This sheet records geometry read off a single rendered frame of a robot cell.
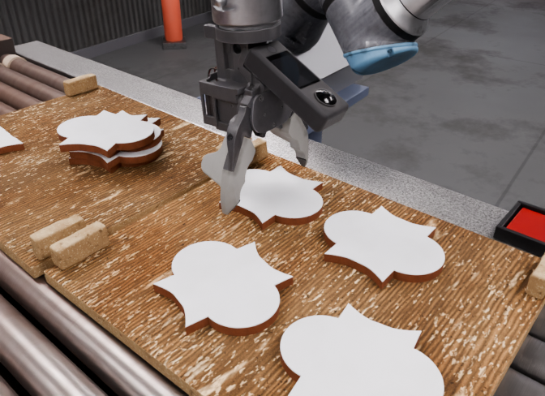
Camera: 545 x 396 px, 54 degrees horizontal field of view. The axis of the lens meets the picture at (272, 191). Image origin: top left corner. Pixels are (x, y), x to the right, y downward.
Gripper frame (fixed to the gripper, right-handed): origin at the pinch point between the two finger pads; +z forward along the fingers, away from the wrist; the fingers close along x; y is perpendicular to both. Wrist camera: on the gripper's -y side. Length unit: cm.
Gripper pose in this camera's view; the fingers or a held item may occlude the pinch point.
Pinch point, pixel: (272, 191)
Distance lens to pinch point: 65.8
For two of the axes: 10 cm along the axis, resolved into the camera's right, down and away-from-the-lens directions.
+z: 0.5, 8.7, 4.9
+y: -7.7, -2.8, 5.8
